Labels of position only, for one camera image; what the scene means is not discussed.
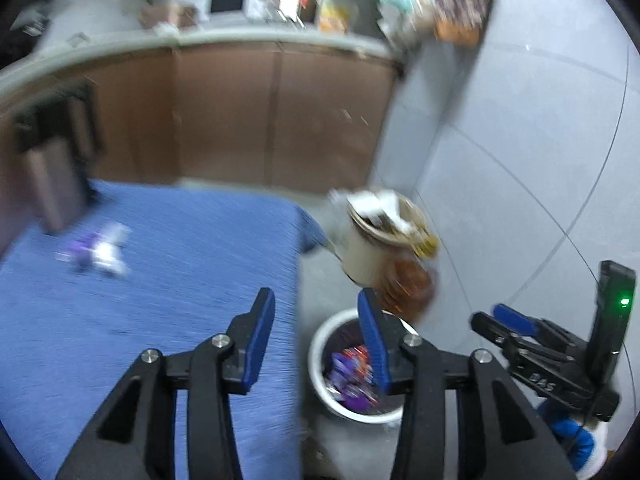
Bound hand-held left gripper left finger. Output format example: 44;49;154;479
55;287;277;480

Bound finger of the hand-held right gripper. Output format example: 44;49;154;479
469;311;571;369
492;303;591;359

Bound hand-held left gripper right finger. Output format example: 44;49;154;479
357;288;577;480

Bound purple ribbon wrapper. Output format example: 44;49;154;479
327;352;371;406

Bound white trash bin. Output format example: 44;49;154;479
307;308;421;424

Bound beige trash bin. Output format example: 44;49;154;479
344;188;441;291

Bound brown plastic bag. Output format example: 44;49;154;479
382;257;436;324

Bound blue towel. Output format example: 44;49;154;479
0;179;326;480

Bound crumpled white plastic wrapper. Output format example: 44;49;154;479
92;222;132;279

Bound purple plastic wrapper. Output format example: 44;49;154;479
57;232;101;274

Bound brown lower cabinets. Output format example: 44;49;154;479
0;42;406;257

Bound dark chair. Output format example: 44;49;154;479
13;79;109;235

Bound white microwave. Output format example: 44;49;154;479
207;0;264;19

